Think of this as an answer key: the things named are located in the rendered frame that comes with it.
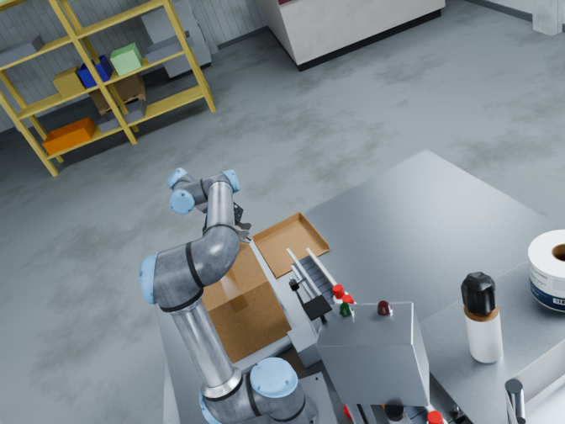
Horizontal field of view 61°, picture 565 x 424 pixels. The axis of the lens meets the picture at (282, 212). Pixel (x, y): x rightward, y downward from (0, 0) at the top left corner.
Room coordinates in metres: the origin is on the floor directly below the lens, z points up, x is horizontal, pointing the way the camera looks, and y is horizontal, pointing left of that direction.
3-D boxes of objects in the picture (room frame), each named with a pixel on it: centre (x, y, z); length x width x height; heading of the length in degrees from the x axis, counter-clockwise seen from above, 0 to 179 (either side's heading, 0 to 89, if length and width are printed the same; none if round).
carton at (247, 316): (1.31, 0.27, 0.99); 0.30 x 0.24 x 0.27; 7
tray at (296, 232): (1.67, 0.03, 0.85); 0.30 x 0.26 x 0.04; 9
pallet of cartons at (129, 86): (8.05, 1.71, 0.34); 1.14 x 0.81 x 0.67; 178
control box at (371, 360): (0.57, -0.06, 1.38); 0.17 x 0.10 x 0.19; 64
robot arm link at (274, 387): (0.84, 0.20, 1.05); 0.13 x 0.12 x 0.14; 85
